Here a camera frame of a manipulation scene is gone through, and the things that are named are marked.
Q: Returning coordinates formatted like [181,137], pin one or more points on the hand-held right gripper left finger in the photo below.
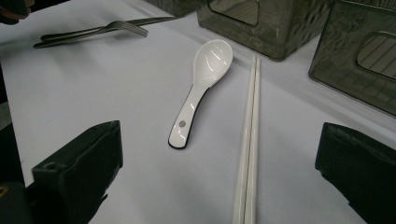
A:
[81,165]

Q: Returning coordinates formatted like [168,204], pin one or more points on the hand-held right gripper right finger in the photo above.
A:
[364,168]

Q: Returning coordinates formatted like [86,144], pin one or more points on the transparent grey plastic bin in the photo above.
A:
[280,37]
[342,62]
[177,6]

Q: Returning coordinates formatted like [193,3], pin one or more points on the white chopstick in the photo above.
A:
[255,124]
[247,140]

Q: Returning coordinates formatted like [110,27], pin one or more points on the white ceramic spoon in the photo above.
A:
[211,62]

